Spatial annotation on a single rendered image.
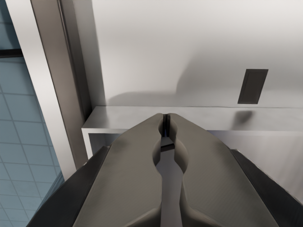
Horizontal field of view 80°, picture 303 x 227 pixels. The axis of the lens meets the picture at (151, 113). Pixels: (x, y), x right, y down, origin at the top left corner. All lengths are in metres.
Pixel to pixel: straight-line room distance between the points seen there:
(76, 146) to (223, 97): 0.13
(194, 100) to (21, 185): 1.91
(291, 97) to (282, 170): 0.08
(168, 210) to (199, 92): 0.16
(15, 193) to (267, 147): 2.06
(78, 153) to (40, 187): 1.75
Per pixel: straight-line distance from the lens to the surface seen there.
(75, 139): 0.17
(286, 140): 0.21
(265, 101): 0.18
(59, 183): 0.69
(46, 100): 0.18
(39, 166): 1.73
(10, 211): 2.38
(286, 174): 0.24
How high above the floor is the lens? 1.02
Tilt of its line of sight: 61 degrees down
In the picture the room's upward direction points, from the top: 177 degrees counter-clockwise
